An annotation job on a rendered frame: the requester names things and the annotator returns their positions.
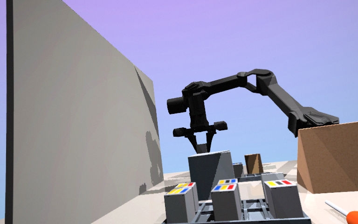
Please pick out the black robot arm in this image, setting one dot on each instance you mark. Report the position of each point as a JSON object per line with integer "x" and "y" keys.
{"x": 299, "y": 117}

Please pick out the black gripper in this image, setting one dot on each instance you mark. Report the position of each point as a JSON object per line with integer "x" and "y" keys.
{"x": 198, "y": 120}

